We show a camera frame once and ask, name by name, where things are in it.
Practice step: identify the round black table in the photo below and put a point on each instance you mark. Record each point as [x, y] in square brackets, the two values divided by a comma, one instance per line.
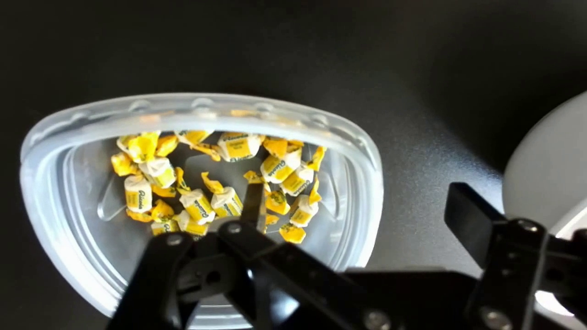
[445, 88]

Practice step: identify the yellow candies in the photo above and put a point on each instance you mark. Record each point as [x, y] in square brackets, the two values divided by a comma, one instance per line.
[156, 191]

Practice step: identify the white ceramic bowl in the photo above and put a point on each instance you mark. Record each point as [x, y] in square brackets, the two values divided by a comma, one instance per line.
[544, 178]

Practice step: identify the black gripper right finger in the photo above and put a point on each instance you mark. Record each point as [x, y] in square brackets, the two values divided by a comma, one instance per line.
[517, 259]

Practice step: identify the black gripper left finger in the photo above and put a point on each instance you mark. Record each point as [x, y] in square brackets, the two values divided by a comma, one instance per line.
[273, 286]

